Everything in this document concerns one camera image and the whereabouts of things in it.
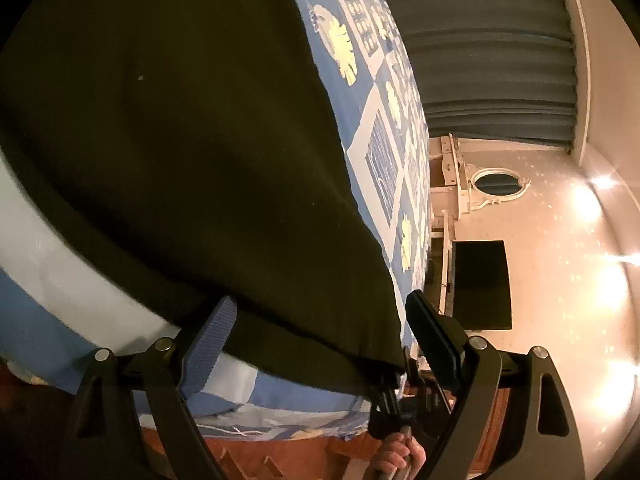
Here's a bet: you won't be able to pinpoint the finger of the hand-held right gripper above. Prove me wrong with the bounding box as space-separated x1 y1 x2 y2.
372 360 421 413

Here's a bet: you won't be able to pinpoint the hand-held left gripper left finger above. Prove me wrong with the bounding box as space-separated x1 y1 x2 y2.
65 295 238 480

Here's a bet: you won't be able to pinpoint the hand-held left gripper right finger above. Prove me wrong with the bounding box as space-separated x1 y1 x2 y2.
405 290 586 480

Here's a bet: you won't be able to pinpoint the black pants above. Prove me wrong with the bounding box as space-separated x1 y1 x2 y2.
0 0 408 401

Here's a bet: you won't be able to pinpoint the person's right hand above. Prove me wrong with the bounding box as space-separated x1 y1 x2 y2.
372 432 427 480

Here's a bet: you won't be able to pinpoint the black flat television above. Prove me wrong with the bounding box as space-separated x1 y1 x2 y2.
450 240 514 331

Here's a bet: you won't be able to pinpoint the oval white-framed mirror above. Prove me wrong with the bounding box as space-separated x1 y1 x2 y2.
470 166 532 207

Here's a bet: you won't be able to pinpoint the white vanity dresser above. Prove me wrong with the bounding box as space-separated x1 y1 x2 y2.
429 132 483 318

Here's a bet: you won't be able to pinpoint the blue printed bed sheet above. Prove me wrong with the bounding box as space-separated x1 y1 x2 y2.
0 0 433 443

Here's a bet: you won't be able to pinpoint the grey-blue pleated curtain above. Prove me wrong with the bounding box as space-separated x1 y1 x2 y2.
370 0 581 156

